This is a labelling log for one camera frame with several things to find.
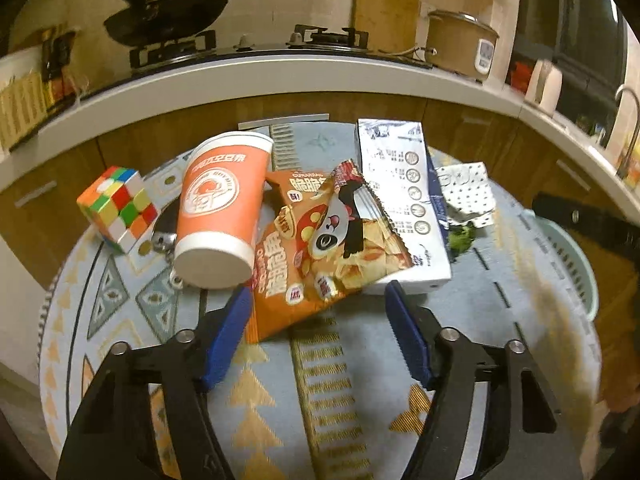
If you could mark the white milk carton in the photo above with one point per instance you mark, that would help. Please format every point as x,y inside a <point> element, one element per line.
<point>400,170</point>

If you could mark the red packet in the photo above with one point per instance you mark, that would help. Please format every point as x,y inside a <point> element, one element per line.
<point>520,75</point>

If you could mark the white kettle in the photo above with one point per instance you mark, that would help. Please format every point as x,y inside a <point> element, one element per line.
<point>545,85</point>

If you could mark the orange snack bag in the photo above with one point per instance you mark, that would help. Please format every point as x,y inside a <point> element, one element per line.
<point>280,270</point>

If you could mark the colourful puzzle cube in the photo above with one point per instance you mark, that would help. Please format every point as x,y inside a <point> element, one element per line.
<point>117,210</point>

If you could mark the black gas stove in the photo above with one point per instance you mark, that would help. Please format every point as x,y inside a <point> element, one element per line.
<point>260,55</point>

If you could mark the black wok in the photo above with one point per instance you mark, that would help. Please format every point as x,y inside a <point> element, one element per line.
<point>165,25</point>

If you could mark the wooden kitchen cabinet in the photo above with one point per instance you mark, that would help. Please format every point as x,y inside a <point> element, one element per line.
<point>150,130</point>

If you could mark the dark glass panel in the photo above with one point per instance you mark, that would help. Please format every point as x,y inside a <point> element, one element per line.
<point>575,20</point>

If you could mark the dark seasoning box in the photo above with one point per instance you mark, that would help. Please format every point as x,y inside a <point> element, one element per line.
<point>60,65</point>

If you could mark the green broccoli piece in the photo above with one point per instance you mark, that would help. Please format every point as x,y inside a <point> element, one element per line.
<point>460,240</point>

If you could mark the pale green plastic basket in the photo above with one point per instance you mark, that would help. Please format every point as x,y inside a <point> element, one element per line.
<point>575,270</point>

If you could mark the crumpled dotted white wrapper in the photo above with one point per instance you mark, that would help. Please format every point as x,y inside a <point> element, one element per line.
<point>467,190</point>

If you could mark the wooden cutting board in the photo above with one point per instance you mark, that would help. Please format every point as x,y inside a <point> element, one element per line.
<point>385,0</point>

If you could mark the metal faucet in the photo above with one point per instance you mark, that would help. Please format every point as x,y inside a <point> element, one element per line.
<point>635,135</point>

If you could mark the orange paper cup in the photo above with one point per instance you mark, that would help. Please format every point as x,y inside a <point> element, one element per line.
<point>215,210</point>

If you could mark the yellow woven basket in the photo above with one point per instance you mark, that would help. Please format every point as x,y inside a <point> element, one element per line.
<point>20,105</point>

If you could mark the beige rice cooker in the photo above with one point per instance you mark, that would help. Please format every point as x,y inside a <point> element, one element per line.
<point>455,45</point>

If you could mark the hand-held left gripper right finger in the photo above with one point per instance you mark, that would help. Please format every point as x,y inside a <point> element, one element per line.
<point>407,335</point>

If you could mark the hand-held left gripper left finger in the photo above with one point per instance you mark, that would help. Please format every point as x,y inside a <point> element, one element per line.
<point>227,332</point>

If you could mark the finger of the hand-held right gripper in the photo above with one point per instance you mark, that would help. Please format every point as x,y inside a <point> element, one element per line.
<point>575,217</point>

